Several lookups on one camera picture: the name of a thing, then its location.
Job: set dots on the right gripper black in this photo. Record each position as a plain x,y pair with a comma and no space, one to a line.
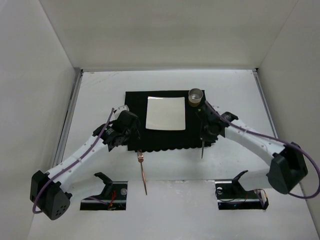
206,136

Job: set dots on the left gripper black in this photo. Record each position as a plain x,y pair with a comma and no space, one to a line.
135,132

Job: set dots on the silver table knife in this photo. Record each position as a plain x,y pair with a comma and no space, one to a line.
202,149

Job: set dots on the black cloth placemat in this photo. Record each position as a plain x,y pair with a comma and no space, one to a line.
162,140

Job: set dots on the copper fork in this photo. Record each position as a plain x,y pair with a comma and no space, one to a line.
140,159

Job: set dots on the silver metal cup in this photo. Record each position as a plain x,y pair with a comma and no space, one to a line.
195,96

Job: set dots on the square white plate black rim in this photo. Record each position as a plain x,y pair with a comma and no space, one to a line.
165,113

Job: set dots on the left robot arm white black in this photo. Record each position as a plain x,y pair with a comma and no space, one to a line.
49,191

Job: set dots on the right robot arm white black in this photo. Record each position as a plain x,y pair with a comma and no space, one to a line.
286,164

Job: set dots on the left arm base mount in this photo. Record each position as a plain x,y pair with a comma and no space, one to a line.
112,195

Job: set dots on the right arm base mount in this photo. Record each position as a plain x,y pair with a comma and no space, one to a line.
232,196

